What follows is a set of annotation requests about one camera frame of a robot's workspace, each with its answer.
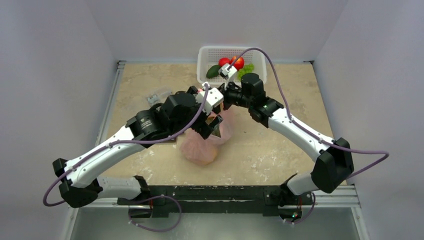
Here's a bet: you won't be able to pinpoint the orange fake fruit in bag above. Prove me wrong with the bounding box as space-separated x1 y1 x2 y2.
205 147 219 163

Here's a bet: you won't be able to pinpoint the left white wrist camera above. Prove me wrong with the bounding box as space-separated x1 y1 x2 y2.
195 82 224 115

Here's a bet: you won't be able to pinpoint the dark green fake avocado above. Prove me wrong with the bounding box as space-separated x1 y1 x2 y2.
205 64 221 79

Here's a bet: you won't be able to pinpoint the red fake apple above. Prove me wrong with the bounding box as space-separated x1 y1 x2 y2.
229 56 245 71

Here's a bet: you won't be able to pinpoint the pink printed plastic bag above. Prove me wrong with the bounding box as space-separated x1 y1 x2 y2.
179 109 235 165

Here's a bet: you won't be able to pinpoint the white perforated plastic basket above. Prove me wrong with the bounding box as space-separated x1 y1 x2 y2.
196 45 268 92

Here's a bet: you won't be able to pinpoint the green fake grapes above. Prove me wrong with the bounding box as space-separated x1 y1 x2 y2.
236 63 255 81

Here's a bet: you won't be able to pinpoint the dark fake avocado in bag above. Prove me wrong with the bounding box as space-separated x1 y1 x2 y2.
211 124 222 138

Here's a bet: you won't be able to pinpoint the black L-shaped metal tool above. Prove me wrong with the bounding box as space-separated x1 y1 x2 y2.
156 137 177 144

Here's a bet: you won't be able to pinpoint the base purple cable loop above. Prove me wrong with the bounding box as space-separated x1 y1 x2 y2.
128 194 184 233

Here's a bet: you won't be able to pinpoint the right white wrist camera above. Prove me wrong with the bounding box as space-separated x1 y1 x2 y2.
219 64 238 90

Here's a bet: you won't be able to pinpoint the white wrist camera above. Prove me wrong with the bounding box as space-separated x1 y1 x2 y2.
219 64 238 90
195 82 224 115

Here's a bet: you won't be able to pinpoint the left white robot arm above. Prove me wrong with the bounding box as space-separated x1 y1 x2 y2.
53 88 224 208

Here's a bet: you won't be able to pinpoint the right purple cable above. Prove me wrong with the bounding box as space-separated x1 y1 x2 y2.
226 46 390 181

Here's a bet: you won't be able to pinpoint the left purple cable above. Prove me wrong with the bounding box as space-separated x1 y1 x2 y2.
42 82 211 208

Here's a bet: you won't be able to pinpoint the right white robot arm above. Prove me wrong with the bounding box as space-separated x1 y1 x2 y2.
218 73 354 204

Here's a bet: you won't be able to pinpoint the small red fake fruit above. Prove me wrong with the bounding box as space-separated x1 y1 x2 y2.
218 57 231 67

